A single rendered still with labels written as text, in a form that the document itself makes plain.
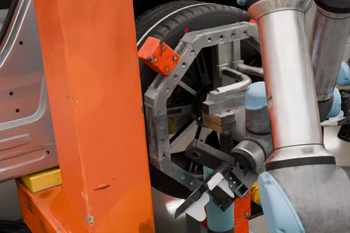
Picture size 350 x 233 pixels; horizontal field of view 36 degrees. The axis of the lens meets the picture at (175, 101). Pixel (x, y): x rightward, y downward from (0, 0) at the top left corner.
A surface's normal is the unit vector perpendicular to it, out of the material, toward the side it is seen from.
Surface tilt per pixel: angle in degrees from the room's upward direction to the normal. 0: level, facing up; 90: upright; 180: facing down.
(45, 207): 0
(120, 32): 90
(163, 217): 0
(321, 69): 117
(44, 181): 90
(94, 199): 90
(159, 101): 90
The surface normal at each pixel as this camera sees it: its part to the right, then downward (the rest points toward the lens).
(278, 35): -0.39, -0.17
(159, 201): -0.07, -0.95
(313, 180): 0.07, -0.22
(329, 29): -0.35, 0.72
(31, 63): 0.52, 0.24
